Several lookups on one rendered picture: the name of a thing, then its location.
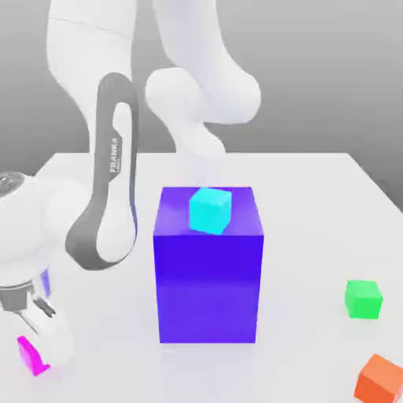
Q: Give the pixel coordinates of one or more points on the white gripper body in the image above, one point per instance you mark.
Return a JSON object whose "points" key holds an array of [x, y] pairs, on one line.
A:
{"points": [[52, 338]]}

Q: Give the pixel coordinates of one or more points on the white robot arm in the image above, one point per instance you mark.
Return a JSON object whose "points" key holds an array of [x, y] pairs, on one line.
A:
{"points": [[91, 94]]}

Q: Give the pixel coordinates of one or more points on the large blue box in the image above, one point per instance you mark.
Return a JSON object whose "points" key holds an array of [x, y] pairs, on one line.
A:
{"points": [[207, 283]]}

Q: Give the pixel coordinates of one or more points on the small magenta cube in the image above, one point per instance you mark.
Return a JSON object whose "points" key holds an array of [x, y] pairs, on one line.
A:
{"points": [[27, 354]]}

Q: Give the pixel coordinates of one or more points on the small green cube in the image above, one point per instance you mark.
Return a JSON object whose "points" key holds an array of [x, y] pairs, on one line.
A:
{"points": [[362, 299]]}

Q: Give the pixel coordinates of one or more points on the small cyan cube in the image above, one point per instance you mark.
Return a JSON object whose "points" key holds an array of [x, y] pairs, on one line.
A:
{"points": [[209, 209]]}

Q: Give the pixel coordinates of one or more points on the small orange cube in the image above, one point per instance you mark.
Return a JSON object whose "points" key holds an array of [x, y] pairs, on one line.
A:
{"points": [[379, 379]]}

